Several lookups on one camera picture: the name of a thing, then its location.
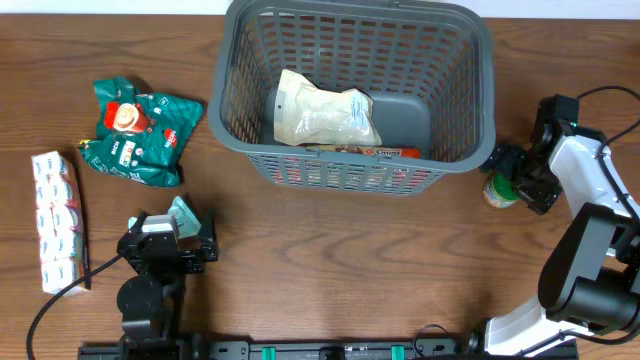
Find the green lid jar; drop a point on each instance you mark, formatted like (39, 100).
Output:
(498, 191)

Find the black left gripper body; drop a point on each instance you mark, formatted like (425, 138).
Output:
(191, 262)

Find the grey plastic basket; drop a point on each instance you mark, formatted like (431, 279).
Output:
(427, 67)

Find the green coffee bag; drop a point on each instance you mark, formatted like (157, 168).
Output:
(140, 136)

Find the white tissue pack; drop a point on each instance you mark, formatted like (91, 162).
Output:
(59, 221)

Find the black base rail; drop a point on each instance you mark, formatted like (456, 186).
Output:
(434, 348)

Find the small teal packet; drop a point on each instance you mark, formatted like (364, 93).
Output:
(187, 221)

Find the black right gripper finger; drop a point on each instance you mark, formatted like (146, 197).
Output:
(505, 159)
(539, 197)

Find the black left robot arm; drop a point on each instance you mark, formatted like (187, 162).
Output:
(151, 301)

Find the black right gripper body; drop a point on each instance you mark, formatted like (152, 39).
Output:
(532, 168)

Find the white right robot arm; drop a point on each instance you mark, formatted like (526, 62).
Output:
(589, 286)

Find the white paper pouch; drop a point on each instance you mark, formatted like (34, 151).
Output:
(305, 114)

